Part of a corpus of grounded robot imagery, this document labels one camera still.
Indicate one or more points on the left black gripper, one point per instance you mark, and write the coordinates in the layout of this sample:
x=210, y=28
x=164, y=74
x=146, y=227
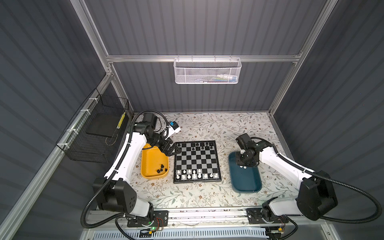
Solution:
x=169, y=152

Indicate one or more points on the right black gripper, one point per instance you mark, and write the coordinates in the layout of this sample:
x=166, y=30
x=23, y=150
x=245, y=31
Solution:
x=237, y=161

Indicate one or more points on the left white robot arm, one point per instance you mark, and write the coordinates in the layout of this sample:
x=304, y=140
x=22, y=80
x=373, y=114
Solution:
x=113, y=192

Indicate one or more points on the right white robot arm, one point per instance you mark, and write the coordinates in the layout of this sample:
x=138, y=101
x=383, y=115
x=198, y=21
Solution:
x=315, y=196

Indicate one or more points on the black pieces in yellow tray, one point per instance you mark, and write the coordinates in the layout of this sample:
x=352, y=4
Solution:
x=162, y=169

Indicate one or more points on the black white chess board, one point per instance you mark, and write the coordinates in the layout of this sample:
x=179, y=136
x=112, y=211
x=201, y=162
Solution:
x=197, y=162

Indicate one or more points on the teal plastic tray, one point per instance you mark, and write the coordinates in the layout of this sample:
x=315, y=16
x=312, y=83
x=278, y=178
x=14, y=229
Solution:
x=244, y=180

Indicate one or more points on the yellow plastic tray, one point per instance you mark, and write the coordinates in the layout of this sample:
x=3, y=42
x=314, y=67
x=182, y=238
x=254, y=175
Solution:
x=152, y=158

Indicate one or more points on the yellow marker pen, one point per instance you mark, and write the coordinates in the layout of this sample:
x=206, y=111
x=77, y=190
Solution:
x=121, y=120

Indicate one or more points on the black foam pad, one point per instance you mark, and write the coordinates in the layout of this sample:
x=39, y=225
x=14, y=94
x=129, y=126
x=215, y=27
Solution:
x=103, y=126

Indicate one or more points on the markers in white basket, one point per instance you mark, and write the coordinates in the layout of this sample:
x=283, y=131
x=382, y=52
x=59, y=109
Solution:
x=231, y=79

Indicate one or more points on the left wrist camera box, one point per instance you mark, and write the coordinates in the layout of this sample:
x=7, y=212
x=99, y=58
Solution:
x=172, y=128

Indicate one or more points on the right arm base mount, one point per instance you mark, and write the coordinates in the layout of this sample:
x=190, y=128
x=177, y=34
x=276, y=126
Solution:
x=263, y=216

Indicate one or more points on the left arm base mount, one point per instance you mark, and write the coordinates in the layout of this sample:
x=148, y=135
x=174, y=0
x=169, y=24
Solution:
x=147, y=219

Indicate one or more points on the black wire mesh basket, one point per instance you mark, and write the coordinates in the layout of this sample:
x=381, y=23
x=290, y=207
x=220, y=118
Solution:
x=80, y=146

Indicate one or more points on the white wire mesh basket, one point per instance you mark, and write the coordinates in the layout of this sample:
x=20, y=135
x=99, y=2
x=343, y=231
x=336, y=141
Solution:
x=190, y=71

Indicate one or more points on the aluminium front rail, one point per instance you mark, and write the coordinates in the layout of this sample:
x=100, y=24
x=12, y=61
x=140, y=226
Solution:
x=232, y=216

